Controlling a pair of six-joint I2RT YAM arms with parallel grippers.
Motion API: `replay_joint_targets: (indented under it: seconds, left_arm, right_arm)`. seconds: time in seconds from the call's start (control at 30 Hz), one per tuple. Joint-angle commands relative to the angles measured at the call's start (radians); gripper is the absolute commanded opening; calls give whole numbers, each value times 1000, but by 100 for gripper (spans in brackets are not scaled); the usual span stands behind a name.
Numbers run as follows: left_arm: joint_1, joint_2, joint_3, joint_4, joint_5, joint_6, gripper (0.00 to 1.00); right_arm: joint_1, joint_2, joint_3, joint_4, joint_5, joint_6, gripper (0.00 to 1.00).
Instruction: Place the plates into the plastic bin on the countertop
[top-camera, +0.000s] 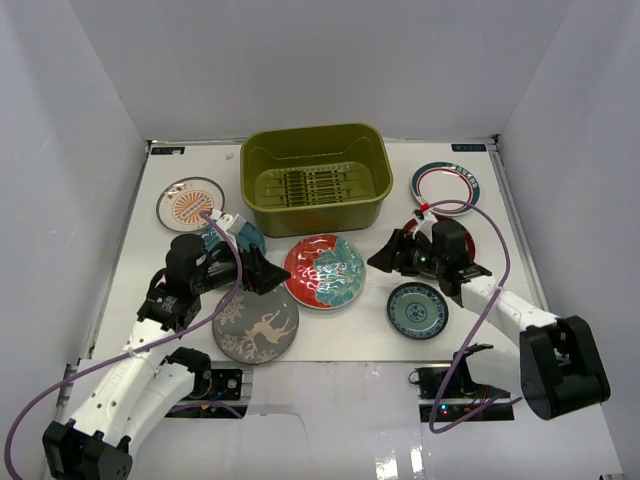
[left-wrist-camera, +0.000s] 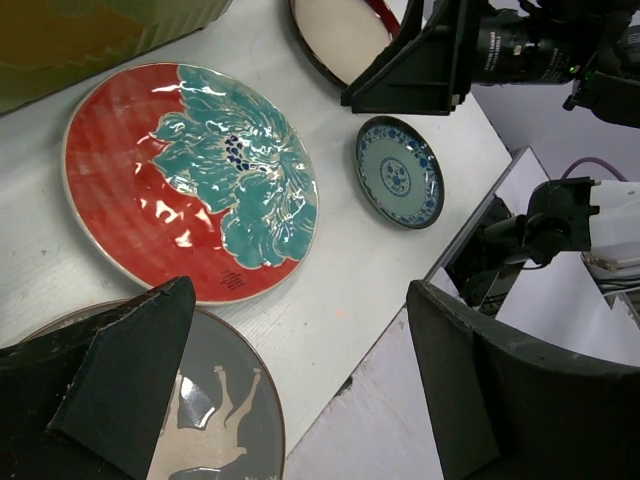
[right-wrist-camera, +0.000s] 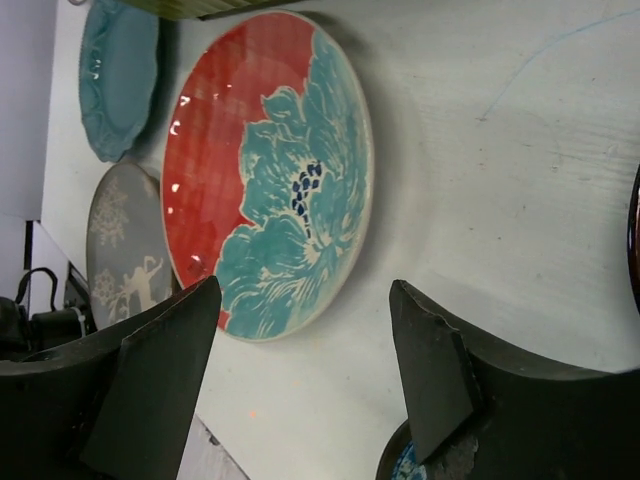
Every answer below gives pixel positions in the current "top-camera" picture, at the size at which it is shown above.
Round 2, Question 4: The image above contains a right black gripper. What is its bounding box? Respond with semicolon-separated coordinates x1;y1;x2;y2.
368;230;446;278

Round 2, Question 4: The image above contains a grey deer plate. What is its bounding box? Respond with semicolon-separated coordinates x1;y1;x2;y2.
212;286;299;365

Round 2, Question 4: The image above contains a red and teal plate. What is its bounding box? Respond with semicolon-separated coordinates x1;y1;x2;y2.
283;234;367;310

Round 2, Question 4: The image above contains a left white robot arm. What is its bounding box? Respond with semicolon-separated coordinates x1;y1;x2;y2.
42;234;291;479

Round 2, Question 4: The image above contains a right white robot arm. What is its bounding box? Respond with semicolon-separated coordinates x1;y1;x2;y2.
367;222;611;420

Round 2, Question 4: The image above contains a green plastic bin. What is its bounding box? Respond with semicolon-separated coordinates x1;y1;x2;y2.
240;123;393;238

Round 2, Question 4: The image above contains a dark red rimmed plate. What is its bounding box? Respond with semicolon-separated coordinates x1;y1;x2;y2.
403;215;476;279

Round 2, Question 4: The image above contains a teal scalloped plate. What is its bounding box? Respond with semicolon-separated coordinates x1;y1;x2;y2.
200;222;267;255

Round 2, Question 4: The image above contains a small blue patterned plate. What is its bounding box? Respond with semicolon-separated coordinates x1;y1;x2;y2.
386;282;449;340

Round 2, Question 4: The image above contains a white plate striped rim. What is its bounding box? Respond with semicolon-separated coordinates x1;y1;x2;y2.
411;162;481;217

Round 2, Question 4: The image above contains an orange sunburst plate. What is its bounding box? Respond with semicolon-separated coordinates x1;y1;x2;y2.
156;176;225;233

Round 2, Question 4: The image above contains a right blue table label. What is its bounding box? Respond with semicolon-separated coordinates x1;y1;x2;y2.
451;143;487;152

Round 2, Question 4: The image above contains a blue table label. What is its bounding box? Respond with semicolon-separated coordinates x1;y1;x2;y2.
451;143;487;152
150;146;185;155

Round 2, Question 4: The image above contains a left blue table label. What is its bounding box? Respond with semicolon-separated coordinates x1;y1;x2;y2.
150;146;185;155

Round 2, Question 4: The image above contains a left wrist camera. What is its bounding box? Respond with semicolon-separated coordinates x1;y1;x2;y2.
209;209;247;238

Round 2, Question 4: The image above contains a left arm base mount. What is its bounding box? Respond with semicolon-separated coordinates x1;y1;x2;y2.
166;368;252;419

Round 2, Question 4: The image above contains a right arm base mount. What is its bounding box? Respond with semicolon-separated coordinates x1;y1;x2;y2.
407;359;515;424

